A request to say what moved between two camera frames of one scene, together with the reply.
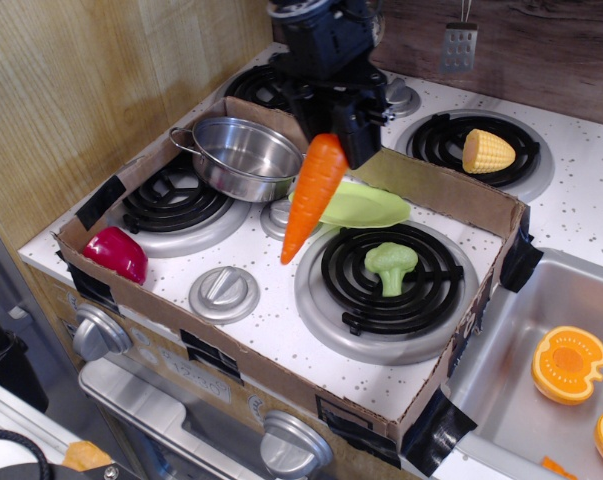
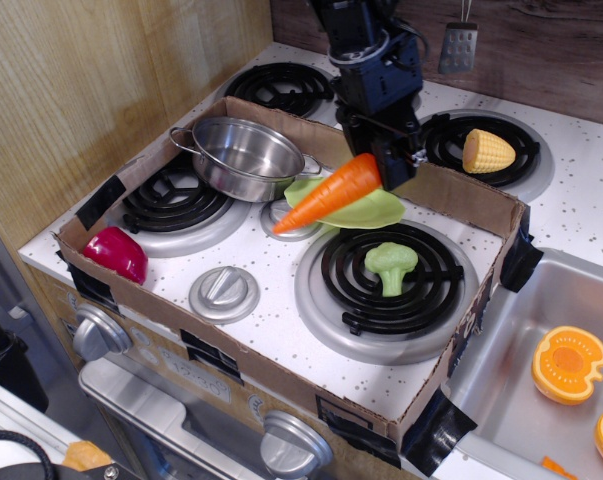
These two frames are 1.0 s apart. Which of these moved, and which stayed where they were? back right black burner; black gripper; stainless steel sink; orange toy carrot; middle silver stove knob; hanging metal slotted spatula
Moved: orange toy carrot; black gripper
Stayed: middle silver stove knob; hanging metal slotted spatula; stainless steel sink; back right black burner
